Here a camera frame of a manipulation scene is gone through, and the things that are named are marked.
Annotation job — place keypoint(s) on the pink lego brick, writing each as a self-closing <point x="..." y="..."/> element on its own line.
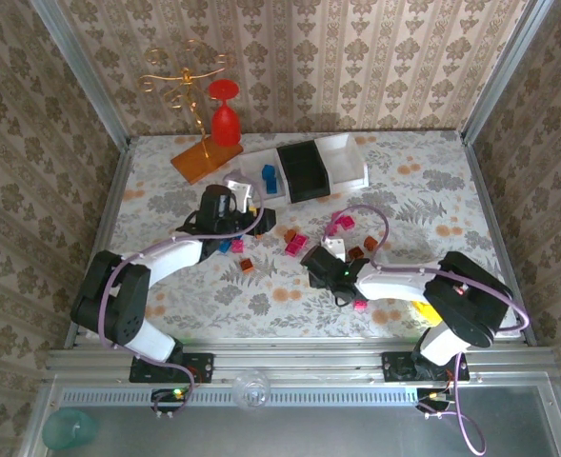
<point x="360" y="305"/>
<point x="237" y="245"/>
<point x="292" y="248"/>
<point x="347" y="222"/>
<point x="335" y="221"/>
<point x="300" y="240"/>

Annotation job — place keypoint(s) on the blue lego brick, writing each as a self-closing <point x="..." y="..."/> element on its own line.
<point x="268" y="170"/>
<point x="273" y="184"/>
<point x="224" y="246"/>

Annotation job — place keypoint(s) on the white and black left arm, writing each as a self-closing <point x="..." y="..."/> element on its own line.
<point x="166" y="259"/>

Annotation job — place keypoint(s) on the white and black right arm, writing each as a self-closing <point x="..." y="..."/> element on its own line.
<point x="394" y="285"/>

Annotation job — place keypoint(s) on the floral table cover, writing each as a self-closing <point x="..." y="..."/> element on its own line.
<point x="308" y="314"/>

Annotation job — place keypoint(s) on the white plastic bin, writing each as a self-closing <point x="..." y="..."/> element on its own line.
<point x="342" y="162"/>
<point x="251" y="166"/>

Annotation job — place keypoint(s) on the black plastic bin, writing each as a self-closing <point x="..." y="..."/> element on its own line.
<point x="304" y="171"/>

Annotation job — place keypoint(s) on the red plastic goblet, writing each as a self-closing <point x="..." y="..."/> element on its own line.
<point x="226" y="126"/>

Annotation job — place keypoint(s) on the yellow banana bunch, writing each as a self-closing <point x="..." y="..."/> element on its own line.
<point x="427" y="311"/>

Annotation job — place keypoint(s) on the clear drinking glass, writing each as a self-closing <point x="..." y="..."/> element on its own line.
<point x="251" y="390"/>

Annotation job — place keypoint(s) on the grey metal bench plate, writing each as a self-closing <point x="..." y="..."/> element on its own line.
<point x="308" y="433"/>

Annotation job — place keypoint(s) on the black connector board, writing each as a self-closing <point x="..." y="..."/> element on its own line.
<point x="166" y="395"/>
<point x="430" y="396"/>

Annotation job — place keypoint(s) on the teal plastic cup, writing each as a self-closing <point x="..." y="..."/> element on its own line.
<point x="68" y="428"/>

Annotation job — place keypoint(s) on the aluminium front rail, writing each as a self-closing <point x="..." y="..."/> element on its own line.
<point x="299" y="362"/>

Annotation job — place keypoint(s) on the aluminium side rail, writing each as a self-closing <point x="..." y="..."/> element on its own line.
<point x="492" y="214"/>
<point x="109" y="200"/>

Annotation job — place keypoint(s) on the aluminium frame post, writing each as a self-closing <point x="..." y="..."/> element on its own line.
<point x="505" y="71"/>
<point x="82" y="71"/>

